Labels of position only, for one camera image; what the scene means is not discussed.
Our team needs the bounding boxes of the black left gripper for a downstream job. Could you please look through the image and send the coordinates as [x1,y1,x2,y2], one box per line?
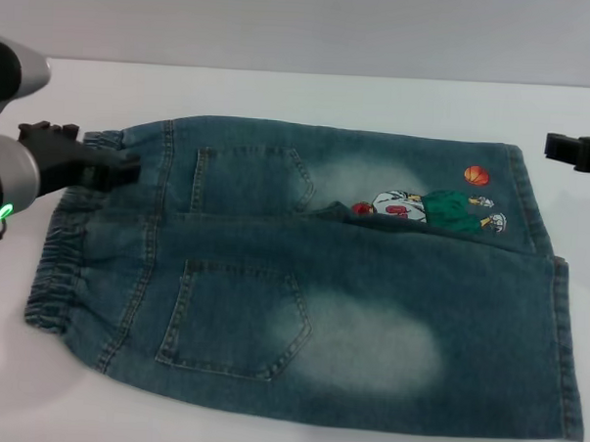
[15,119,145,199]

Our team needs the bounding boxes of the blue denim shorts with cartoon print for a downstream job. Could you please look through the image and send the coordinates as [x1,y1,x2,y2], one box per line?
[19,106,590,442]

